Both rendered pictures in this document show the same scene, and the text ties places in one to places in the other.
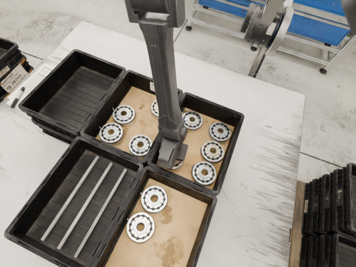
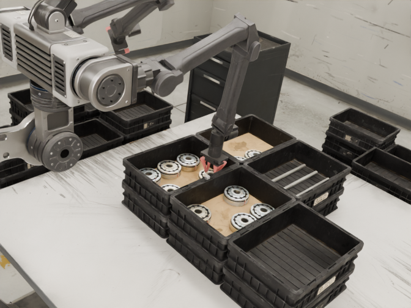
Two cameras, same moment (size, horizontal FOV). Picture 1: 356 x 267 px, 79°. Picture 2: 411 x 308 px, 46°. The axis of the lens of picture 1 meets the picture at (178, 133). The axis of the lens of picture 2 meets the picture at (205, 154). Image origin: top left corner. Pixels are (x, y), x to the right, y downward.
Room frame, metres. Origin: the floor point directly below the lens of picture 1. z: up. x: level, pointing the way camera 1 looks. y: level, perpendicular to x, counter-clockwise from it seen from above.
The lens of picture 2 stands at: (1.87, 0.78, 1.99)
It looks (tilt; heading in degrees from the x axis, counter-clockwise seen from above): 31 degrees down; 208
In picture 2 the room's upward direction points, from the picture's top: 8 degrees clockwise
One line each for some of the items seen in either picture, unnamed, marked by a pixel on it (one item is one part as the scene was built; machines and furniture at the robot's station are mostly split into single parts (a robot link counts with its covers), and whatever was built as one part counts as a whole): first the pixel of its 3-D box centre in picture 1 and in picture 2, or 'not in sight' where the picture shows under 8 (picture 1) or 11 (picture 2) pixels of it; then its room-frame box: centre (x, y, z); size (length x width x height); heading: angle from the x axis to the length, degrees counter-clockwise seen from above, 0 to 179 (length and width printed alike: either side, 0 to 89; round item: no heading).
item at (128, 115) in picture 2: not in sight; (134, 134); (-0.38, -0.98, 0.37); 0.40 x 0.30 x 0.45; 168
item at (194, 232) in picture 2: (136, 118); (232, 211); (0.51, 0.20, 0.87); 0.40 x 0.30 x 0.11; 166
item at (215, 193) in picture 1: (198, 138); (181, 163); (0.43, -0.09, 0.92); 0.40 x 0.30 x 0.02; 166
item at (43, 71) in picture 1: (41, 87); not in sight; (0.70, 0.81, 0.70); 0.33 x 0.23 x 0.01; 168
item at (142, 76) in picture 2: not in sight; (134, 77); (0.87, -0.02, 1.45); 0.09 x 0.08 x 0.12; 78
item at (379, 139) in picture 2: not in sight; (356, 151); (-1.30, 0.28, 0.37); 0.40 x 0.30 x 0.45; 78
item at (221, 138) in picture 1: (220, 131); (148, 175); (0.52, -0.19, 0.86); 0.10 x 0.10 x 0.01
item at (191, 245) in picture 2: not in sight; (227, 232); (0.51, 0.20, 0.76); 0.40 x 0.30 x 0.12; 166
